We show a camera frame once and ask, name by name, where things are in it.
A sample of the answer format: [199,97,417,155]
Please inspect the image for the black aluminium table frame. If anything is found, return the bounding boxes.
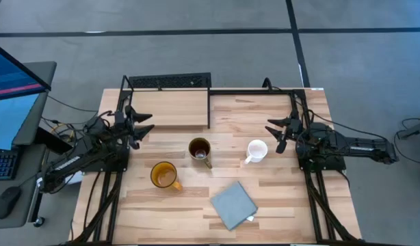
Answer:
[71,87,360,245]

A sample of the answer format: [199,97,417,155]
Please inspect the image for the black cable bundle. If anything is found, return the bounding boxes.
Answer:
[40,95,107,146]

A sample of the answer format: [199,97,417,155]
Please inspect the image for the black metal shelf frame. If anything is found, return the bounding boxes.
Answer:
[118,72,213,130]

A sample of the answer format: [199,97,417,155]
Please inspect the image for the monitor with red bar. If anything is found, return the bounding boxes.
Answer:
[0,40,53,103]

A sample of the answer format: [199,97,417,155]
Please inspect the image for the black computer mouse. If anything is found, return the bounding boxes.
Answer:
[0,186,23,220]

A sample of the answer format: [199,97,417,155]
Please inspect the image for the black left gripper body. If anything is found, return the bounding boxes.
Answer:
[114,105,141,150]

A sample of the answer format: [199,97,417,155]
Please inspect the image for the wooden shelf board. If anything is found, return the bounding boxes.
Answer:
[131,89,210,128]

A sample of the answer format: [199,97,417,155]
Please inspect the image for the yellow ceramic mug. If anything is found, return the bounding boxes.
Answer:
[150,161,183,192]

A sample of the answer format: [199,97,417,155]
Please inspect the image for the green glazed ceramic mug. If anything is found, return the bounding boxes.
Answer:
[188,137,213,170]

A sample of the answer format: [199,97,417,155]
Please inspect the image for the white ceramic mug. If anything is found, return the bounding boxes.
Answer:
[244,139,269,165]

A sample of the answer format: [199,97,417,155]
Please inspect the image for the black computer keyboard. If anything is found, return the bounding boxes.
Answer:
[0,146,20,181]

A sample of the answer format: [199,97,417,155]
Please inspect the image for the grey folded waffle cloth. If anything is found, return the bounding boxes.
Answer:
[209,180,259,232]

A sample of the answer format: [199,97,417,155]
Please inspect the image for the plain blue lit monitor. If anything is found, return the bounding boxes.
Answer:
[0,92,40,152]

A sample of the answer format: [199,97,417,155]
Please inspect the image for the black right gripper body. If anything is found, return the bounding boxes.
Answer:
[274,109,305,155]

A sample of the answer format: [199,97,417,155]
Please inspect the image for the grey side desk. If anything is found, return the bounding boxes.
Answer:
[0,61,58,230]

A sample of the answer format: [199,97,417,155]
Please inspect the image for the black floor cable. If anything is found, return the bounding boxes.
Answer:
[393,118,420,167]

